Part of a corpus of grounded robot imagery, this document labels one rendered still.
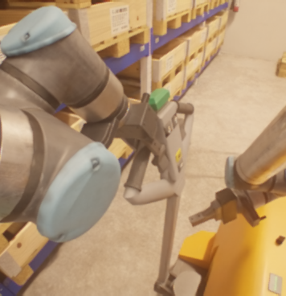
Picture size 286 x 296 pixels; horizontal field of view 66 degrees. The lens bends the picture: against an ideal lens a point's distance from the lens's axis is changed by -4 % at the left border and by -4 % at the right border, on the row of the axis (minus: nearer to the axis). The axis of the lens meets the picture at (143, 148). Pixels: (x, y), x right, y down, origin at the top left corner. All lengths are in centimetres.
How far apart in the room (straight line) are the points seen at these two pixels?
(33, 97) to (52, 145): 13
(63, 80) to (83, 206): 17
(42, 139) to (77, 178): 4
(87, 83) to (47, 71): 6
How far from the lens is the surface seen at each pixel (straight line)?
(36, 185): 17
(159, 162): 56
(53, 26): 31
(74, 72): 32
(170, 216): 81
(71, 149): 19
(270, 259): 96
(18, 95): 30
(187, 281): 133
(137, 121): 40
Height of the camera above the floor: 167
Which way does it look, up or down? 39 degrees down
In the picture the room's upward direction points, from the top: straight up
